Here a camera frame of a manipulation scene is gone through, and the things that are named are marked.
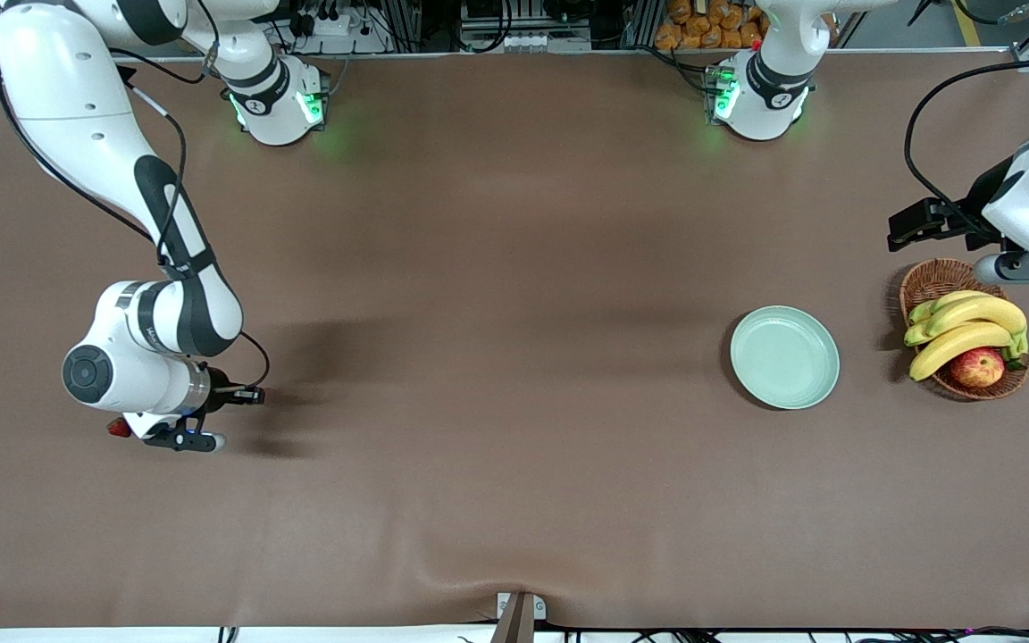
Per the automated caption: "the pale green round plate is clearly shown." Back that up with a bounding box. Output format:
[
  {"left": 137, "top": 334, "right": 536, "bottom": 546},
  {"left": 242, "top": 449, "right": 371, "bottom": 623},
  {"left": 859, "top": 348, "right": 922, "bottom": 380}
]
[{"left": 730, "top": 305, "right": 841, "bottom": 411}]

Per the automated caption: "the brown wicker basket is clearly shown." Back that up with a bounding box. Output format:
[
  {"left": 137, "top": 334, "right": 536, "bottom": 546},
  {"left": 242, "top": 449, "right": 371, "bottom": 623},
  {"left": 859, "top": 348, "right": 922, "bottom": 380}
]
[{"left": 899, "top": 258, "right": 1029, "bottom": 402}]

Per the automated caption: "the yellow banana bunch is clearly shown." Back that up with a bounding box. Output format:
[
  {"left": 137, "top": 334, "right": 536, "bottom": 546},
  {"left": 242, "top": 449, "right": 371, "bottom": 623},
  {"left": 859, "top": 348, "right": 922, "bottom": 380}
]
[{"left": 903, "top": 290, "right": 1029, "bottom": 382}]

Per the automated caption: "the red yellow apple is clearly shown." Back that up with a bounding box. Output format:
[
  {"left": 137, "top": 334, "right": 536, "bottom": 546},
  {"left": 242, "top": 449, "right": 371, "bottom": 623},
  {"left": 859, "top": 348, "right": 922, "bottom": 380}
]
[{"left": 950, "top": 347, "right": 1006, "bottom": 389}]

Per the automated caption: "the brown table cover mat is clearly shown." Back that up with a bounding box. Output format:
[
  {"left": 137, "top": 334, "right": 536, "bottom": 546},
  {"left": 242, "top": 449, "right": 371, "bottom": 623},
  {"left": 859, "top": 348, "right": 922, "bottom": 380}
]
[{"left": 0, "top": 49, "right": 1029, "bottom": 631}]

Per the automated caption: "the orange toy food pile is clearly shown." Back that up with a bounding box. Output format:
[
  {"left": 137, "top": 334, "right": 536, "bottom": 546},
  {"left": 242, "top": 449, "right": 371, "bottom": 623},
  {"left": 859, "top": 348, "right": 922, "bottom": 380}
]
[{"left": 655, "top": 0, "right": 765, "bottom": 51}]

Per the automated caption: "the white power strip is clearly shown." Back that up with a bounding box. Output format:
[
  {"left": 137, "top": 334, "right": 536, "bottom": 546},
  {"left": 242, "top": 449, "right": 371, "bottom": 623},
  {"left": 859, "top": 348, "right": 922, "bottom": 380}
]
[{"left": 287, "top": 7, "right": 374, "bottom": 41}]

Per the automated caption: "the black equipment rack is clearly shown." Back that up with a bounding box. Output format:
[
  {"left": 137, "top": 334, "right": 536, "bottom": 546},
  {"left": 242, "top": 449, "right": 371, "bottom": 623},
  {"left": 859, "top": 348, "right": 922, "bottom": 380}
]
[{"left": 372, "top": 0, "right": 658, "bottom": 53}]

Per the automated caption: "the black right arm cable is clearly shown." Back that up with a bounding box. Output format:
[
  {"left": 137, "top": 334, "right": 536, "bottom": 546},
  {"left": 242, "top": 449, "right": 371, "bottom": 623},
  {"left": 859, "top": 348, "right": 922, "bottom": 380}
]
[{"left": 0, "top": 54, "right": 272, "bottom": 394}]

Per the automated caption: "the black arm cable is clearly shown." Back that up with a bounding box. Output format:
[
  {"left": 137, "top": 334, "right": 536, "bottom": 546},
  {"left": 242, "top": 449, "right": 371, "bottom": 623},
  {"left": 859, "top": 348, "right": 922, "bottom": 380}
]
[
  {"left": 903, "top": 54, "right": 1029, "bottom": 240},
  {"left": 0, "top": 54, "right": 272, "bottom": 394}
]

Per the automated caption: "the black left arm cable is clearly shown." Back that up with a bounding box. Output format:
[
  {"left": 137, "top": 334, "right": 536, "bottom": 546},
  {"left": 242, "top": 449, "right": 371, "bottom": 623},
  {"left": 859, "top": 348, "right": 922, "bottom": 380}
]
[{"left": 903, "top": 54, "right": 1029, "bottom": 240}]

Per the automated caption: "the metal table edge bracket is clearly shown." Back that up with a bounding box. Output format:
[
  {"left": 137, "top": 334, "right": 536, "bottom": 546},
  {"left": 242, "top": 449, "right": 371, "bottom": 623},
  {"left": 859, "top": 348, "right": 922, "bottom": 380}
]
[{"left": 489, "top": 591, "right": 548, "bottom": 643}]

